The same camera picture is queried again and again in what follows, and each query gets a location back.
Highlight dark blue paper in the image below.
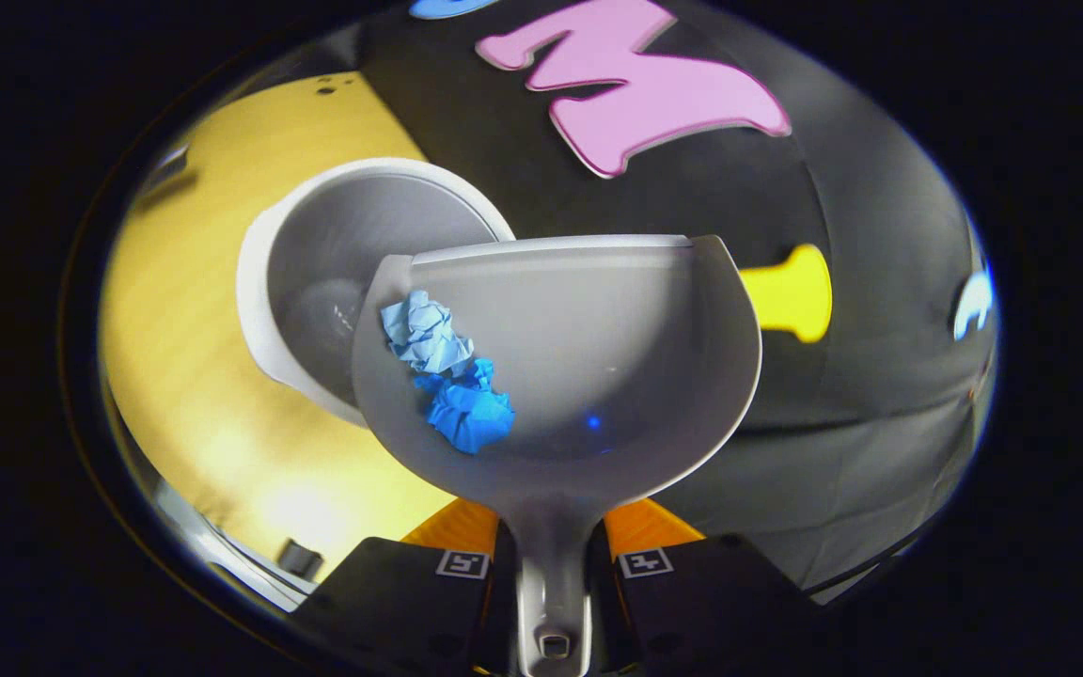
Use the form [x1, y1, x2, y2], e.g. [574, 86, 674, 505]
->
[415, 357, 516, 455]

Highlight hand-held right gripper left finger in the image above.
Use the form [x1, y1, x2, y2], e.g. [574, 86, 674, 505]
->
[292, 498, 516, 674]

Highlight black backdrop cloth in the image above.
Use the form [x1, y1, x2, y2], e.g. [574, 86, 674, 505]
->
[353, 0, 998, 603]

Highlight grey plastic dustpan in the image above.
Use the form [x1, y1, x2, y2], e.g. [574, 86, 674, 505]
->
[352, 233, 763, 677]

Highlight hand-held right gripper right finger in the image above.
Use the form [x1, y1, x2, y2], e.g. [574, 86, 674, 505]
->
[589, 498, 824, 674]

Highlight light blue paper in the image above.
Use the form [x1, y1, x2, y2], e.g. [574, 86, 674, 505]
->
[380, 290, 475, 377]

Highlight white plastic garbage bin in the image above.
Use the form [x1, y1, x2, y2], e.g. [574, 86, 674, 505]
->
[236, 157, 516, 429]

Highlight yellow wooden desktop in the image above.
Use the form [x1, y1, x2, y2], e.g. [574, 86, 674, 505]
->
[98, 71, 458, 584]

